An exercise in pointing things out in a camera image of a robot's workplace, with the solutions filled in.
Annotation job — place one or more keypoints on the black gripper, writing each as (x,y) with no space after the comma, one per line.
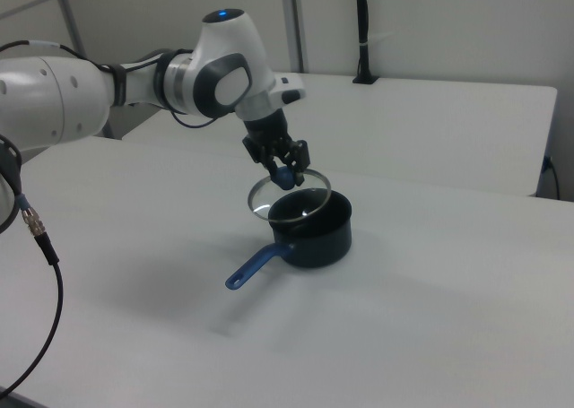
(266,130)

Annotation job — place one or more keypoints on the glass lid with blue knob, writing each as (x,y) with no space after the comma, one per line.
(287,202)

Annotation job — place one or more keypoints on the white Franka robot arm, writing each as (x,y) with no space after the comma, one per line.
(134,89)

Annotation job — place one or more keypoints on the white side table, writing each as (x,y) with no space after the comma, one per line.
(403,130)

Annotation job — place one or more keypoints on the black camera pole with tape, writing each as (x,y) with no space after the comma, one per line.
(364,31)

